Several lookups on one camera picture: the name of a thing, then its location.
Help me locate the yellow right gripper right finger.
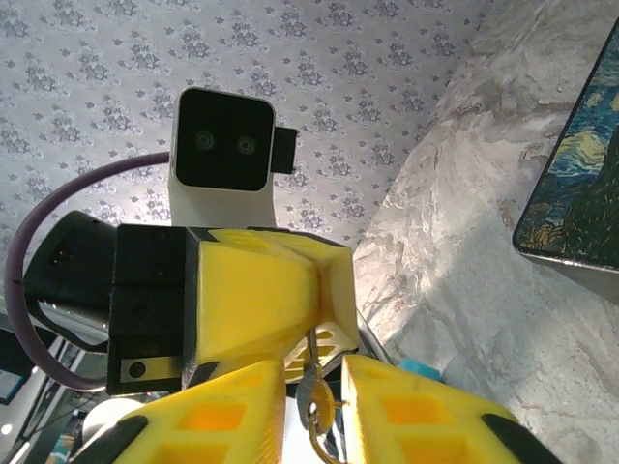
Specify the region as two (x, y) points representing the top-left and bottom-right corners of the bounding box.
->
(340, 355), (565, 464)

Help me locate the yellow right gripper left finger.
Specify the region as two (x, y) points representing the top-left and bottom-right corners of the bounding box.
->
(72, 360), (287, 464)

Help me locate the silver key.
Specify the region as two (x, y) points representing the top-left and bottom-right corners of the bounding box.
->
(294, 328), (324, 429)

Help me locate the teal plastic tool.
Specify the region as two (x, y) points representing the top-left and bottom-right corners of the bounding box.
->
(399, 357), (444, 384)

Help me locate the starry night painting box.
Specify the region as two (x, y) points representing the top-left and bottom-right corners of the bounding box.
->
(512, 16), (619, 291)

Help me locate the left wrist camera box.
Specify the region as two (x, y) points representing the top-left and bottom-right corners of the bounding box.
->
(166, 87), (301, 228)

